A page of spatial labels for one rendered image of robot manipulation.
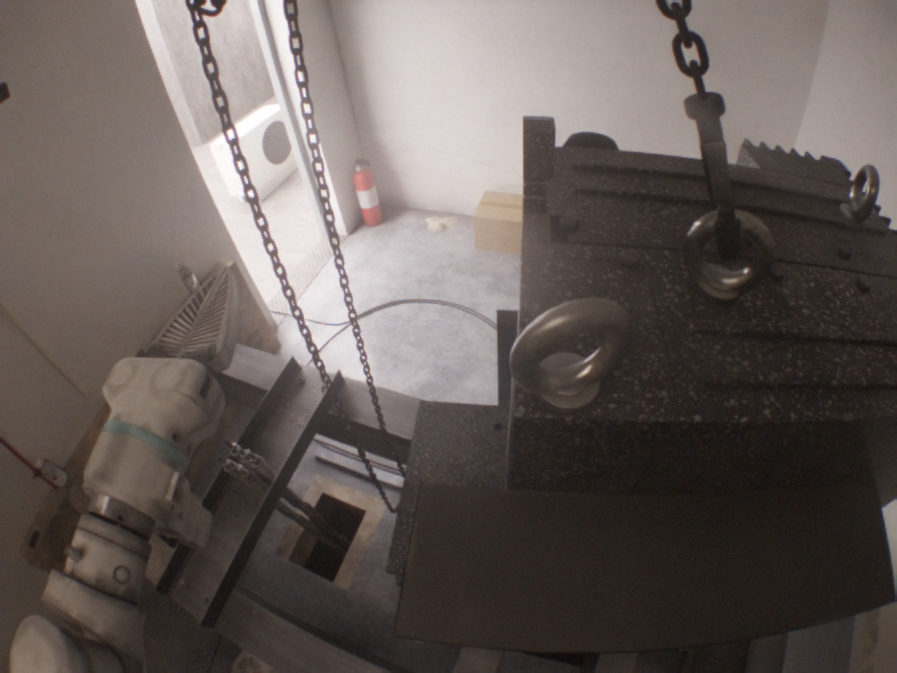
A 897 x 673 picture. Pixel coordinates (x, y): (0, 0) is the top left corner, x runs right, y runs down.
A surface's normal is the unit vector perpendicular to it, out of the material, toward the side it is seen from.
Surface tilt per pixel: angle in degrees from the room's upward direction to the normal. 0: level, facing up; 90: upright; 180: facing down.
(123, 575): 72
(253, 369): 0
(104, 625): 66
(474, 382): 0
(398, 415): 0
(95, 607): 50
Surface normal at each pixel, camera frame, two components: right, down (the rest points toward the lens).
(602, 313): 0.31, 0.04
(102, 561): 0.56, -0.53
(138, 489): 0.75, -0.41
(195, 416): 0.59, 0.53
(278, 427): -0.10, -0.64
